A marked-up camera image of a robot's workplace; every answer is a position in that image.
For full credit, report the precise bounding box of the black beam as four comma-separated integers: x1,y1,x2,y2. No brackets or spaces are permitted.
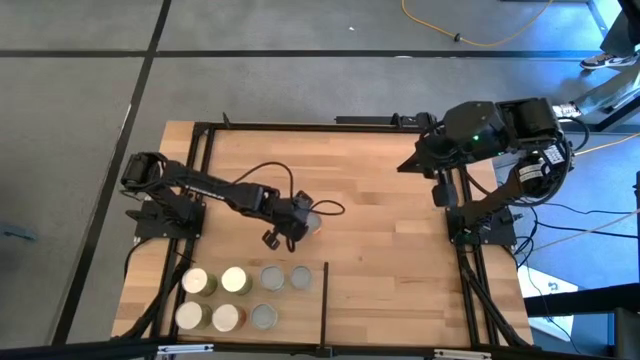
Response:
524,282,640,319

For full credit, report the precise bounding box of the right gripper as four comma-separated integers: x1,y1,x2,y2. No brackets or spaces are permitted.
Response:
397,130,454,179

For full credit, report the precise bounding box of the beige cable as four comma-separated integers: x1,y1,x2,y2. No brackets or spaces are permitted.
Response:
529,208,640,253

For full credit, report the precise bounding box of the black looped camera cable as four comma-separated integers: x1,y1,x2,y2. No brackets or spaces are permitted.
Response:
232,160,347,217

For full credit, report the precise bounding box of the person's shoe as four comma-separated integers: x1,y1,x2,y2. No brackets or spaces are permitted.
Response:
579,51,640,71
552,101,584,120

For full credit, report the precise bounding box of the yellow cable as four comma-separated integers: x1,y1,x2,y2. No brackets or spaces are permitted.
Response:
399,0,556,50
574,132,640,156

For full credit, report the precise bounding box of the red pineapple tin can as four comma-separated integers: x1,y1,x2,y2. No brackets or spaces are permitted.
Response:
211,303,247,334

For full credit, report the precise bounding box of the white can blue print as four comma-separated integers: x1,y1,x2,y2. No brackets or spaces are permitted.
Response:
258,264,287,293

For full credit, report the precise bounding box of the tin can orange label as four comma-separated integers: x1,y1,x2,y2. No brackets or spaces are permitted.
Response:
305,212,325,237

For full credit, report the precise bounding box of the olive green pea can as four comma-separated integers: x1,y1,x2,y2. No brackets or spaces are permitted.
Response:
174,300,214,331

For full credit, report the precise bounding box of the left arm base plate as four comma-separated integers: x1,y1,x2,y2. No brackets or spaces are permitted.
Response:
125,197,207,242

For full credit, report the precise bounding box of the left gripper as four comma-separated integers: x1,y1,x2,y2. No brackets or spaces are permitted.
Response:
262,192,321,242

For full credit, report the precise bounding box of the black aluminium table frame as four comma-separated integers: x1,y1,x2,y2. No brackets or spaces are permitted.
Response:
112,112,534,360

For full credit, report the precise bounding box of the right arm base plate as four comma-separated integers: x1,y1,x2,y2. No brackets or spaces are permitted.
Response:
446,205,519,247

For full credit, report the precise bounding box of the white printed sheet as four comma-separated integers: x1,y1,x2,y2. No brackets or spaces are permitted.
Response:
517,264,579,342

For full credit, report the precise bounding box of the tin can grey lid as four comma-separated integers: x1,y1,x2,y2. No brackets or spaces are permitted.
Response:
249,302,279,331

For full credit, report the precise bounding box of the pink green blue can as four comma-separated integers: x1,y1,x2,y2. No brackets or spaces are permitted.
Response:
289,265,314,291

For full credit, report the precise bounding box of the light green tin can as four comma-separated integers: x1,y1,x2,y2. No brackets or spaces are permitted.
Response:
220,265,254,296

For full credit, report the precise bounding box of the silver bracket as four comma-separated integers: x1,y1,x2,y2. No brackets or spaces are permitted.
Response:
432,348,492,360
156,343,215,356

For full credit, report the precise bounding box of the pale green tin can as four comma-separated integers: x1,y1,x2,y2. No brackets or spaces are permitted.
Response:
180,267,219,297

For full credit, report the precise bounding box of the black cable bundle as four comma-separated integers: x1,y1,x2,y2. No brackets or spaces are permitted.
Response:
457,247,531,349
119,239,196,341

